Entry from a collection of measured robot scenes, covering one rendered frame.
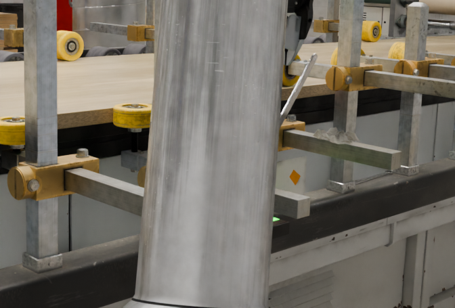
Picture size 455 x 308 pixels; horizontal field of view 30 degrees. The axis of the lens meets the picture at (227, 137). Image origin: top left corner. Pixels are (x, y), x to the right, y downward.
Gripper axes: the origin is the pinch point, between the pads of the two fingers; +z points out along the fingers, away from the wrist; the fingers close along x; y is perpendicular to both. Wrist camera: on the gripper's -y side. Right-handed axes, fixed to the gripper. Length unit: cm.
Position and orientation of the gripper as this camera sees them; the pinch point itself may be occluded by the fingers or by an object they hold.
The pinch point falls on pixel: (289, 57)
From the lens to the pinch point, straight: 153.8
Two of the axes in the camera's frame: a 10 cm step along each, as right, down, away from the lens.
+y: -7.1, 1.2, -6.9
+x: 7.0, 1.6, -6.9
